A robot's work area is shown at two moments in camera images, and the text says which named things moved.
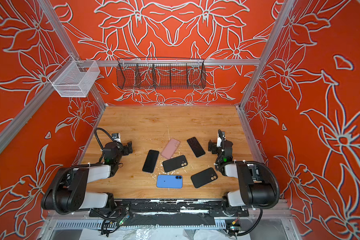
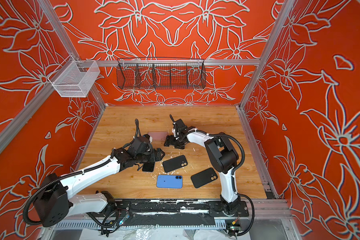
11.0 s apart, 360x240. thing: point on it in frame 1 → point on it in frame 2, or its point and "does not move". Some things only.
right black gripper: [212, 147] → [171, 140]
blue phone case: [168, 181] does not move
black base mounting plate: [212, 208] does not move
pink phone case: [170, 148] → [158, 135]
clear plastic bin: [73, 78] does not move
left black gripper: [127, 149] → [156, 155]
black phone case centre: [174, 163] does not move
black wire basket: [160, 73] does not move
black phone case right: [203, 177] does not move
